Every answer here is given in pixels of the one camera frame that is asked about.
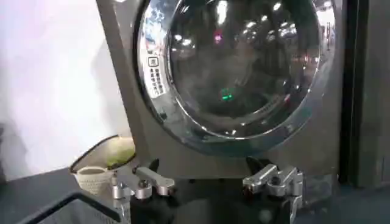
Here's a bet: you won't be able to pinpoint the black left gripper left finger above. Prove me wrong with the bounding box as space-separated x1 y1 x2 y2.
112 158 176 200

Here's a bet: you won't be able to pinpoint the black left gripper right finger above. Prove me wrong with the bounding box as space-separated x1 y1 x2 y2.
242 156 304 211

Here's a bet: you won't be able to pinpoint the green garment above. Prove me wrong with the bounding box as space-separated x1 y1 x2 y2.
105 136 136 170

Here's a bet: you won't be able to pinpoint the white woven laundry basket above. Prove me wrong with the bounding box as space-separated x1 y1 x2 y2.
69 135 137 195

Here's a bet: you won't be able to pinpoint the round glass dryer door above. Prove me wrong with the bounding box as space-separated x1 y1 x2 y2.
132 0 337 158

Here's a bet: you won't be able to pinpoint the grey neighbouring dryer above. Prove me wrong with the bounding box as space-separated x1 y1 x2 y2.
356 0 390 188

